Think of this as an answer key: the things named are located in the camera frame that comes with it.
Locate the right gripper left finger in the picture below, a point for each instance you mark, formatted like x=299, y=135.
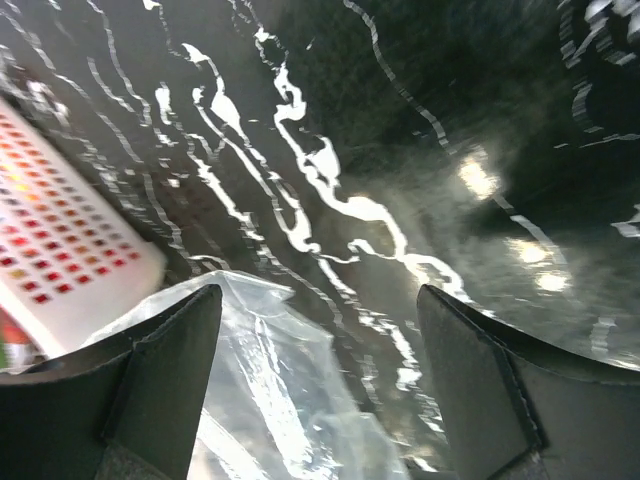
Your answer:
x=125, y=407

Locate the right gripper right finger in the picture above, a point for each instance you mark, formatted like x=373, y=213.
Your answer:
x=517, y=407

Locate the clear zip bag orange zipper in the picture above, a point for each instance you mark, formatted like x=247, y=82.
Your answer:
x=276, y=405

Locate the red strawberry bunch with leaves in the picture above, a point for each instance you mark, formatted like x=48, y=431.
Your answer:
x=17, y=345

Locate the white plastic basket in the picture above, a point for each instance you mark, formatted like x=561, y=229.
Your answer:
x=70, y=264

